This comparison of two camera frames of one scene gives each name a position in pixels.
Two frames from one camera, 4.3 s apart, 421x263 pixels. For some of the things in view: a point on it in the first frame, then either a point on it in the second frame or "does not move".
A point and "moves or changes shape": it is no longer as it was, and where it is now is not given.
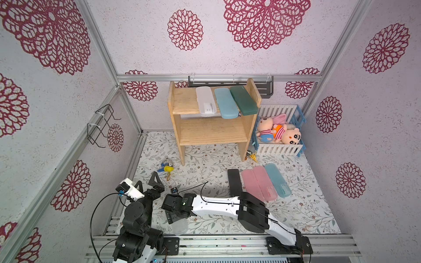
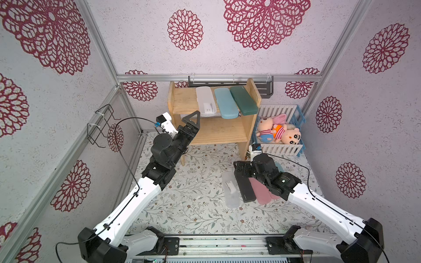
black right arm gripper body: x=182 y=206 -> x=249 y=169
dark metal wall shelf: x=266 y=83 does not move
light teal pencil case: x=282 y=187 moves or changes shape
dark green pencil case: x=243 y=101 does not move
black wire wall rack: x=96 y=129 does not move
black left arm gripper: x=155 y=194 -> x=189 y=133
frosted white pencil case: x=206 y=101 does not move
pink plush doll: x=265 y=128 does not move
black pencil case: x=234 y=182 -> x=245 y=187
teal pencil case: x=228 y=107 does not move
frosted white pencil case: x=180 y=227 -> x=231 y=192
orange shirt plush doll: x=286 y=133 does not move
